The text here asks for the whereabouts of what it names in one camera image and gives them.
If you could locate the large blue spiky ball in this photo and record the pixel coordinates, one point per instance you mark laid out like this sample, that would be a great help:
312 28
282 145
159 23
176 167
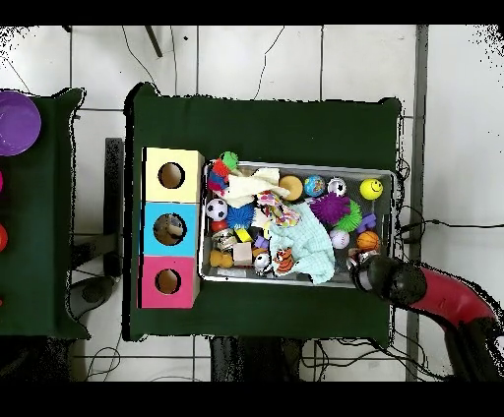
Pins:
240 217

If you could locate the small soccer ball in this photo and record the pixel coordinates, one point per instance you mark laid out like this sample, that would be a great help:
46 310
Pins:
216 209

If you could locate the mint green waffle cloth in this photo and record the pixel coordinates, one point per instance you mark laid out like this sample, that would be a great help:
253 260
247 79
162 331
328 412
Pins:
311 240

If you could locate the colourful polka dot cloth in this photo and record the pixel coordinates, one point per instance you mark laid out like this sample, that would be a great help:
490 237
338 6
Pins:
281 212

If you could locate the purple spiky toy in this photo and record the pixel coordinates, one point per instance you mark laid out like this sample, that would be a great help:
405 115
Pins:
330 207

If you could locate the dark grey rod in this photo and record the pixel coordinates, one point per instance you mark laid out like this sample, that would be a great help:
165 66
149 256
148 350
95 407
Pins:
154 41

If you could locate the cream waffle cloth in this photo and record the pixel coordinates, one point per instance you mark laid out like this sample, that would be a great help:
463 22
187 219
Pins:
248 189

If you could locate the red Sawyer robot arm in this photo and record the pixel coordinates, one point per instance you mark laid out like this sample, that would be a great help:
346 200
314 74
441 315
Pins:
441 295

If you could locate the purple bowl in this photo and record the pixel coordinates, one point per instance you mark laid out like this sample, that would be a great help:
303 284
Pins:
15 124

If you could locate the red ball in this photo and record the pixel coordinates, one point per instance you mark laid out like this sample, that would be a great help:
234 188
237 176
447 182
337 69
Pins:
2 237

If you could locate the yellow smiley ball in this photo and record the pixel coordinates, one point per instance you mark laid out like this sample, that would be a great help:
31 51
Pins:
371 189

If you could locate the shallow clear mesh bin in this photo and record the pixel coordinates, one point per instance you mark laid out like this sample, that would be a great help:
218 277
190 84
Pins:
354 173

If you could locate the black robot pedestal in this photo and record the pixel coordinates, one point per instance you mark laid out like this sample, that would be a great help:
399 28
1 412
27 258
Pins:
244 362

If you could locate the dark green table cloth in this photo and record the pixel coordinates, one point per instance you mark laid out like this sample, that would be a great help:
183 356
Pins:
39 255
256 130

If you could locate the plain wooden cube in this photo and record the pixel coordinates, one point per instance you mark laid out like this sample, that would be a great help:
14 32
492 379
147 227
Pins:
259 219

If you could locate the blue globe ball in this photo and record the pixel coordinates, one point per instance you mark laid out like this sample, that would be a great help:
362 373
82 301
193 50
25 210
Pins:
314 185

